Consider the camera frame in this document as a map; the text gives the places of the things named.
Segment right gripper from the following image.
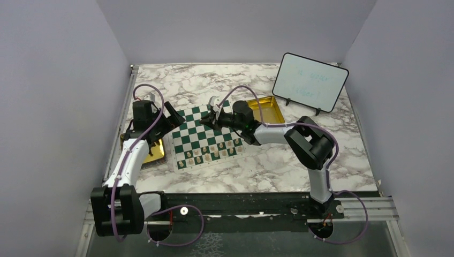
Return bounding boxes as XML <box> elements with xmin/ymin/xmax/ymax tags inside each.
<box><xmin>199</xmin><ymin>109</ymin><xmax>244</xmax><ymax>133</ymax></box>

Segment gold tin with light pieces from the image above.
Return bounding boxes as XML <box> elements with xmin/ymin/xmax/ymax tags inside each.
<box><xmin>247</xmin><ymin>96</ymin><xmax>285</xmax><ymax>124</ymax></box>

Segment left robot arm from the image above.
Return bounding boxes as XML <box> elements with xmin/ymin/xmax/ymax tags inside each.
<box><xmin>90</xmin><ymin>100</ymin><xmax>185</xmax><ymax>237</ymax></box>

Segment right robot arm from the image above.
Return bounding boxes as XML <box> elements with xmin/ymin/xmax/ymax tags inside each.
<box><xmin>200</xmin><ymin>101</ymin><xmax>339</xmax><ymax>218</ymax></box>

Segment green white chess board mat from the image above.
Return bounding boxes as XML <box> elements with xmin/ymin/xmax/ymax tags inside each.
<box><xmin>168</xmin><ymin>105</ymin><xmax>249</xmax><ymax>173</ymax></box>

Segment gold tin with dark pieces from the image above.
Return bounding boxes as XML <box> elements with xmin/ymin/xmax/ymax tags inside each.
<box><xmin>120</xmin><ymin>133</ymin><xmax>167</xmax><ymax>169</ymax></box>

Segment small whiteboard on stand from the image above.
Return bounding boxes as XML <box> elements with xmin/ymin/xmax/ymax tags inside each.
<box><xmin>272</xmin><ymin>52</ymin><xmax>349</xmax><ymax>113</ymax></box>

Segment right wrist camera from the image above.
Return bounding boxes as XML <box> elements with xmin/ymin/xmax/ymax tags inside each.
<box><xmin>209</xmin><ymin>96</ymin><xmax>221</xmax><ymax>112</ymax></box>

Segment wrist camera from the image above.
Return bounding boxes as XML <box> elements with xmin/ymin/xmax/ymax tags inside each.
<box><xmin>147</xmin><ymin>93</ymin><xmax>156</xmax><ymax>103</ymax></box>
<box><xmin>209</xmin><ymin>96</ymin><xmax>221</xmax><ymax>112</ymax></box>

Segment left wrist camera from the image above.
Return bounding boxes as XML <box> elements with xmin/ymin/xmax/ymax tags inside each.
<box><xmin>147</xmin><ymin>93</ymin><xmax>156</xmax><ymax>103</ymax></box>

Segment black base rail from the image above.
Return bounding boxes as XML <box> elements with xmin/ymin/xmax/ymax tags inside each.
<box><xmin>141</xmin><ymin>191</ymin><xmax>398</xmax><ymax>235</ymax></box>

